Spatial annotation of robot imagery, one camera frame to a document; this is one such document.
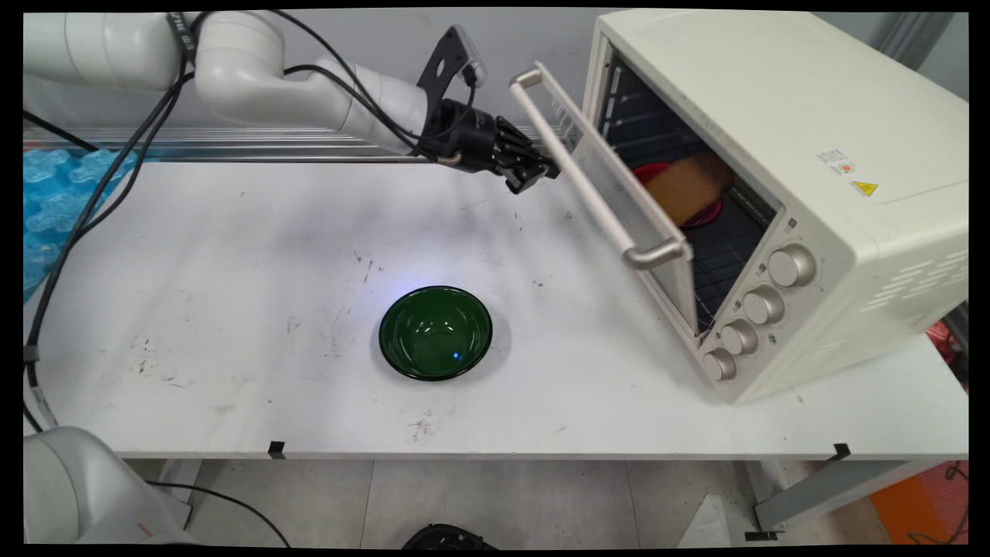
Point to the white robot base link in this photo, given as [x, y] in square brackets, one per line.
[69, 491]

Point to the yellow warning sticker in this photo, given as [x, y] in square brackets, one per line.
[865, 189]

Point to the blue bubble wrap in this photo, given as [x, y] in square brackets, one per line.
[54, 209]

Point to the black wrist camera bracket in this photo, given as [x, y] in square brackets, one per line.
[448, 58]

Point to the red bowl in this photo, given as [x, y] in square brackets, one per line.
[708, 216]

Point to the black round floor object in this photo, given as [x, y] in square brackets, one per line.
[448, 538]

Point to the cream toaster oven body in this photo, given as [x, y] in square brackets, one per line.
[851, 116]

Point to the orange floor object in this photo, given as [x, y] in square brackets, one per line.
[920, 507]

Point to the largest silver oven knob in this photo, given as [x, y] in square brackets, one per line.
[791, 265]

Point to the grey slanted table leg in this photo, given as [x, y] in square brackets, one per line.
[827, 491]

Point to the dark green bowl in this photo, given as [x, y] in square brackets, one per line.
[435, 333]

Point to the aluminium wall rail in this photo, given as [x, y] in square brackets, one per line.
[232, 143]

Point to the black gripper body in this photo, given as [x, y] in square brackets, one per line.
[468, 139]

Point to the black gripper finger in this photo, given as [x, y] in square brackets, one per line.
[522, 179]
[534, 151]

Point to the brown bread slice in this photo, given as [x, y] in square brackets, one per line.
[684, 189]

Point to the red object behind table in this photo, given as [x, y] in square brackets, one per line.
[942, 344]

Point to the cream glass oven door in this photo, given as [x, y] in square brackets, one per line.
[619, 186]

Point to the grey upright table leg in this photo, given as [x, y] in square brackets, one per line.
[179, 487]

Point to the white label sticker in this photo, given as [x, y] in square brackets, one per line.
[835, 161]

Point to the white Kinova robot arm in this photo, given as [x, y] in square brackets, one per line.
[247, 70]

